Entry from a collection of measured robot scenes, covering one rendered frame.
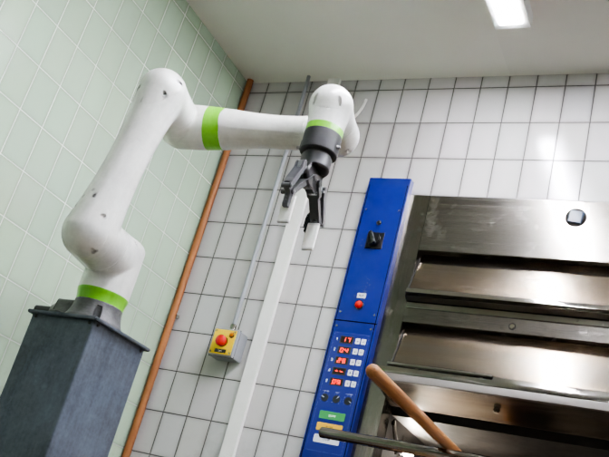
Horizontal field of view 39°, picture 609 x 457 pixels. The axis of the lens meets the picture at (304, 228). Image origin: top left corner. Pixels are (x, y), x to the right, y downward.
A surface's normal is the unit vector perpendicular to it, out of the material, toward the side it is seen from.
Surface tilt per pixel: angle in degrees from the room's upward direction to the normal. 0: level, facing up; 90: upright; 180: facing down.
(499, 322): 90
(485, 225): 90
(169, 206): 90
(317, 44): 180
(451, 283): 70
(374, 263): 90
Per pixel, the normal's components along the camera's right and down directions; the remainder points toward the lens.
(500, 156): -0.39, -0.45
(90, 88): 0.89, 0.05
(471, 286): -0.28, -0.73
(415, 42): -0.25, 0.89
